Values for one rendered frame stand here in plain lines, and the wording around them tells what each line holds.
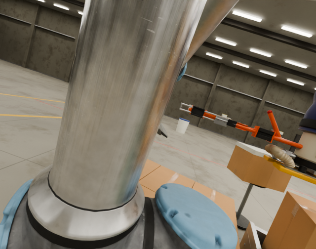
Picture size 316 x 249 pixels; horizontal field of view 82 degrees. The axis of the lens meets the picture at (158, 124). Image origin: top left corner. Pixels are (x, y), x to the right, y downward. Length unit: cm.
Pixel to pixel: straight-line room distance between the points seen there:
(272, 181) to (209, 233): 244
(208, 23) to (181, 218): 40
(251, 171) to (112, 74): 239
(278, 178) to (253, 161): 42
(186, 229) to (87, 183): 15
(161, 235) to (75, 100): 21
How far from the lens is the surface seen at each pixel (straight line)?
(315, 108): 111
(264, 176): 262
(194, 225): 29
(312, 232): 107
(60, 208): 23
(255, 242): 140
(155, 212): 31
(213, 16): 47
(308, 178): 102
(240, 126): 103
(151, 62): 16
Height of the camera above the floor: 123
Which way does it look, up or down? 8 degrees down
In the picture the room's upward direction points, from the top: 19 degrees clockwise
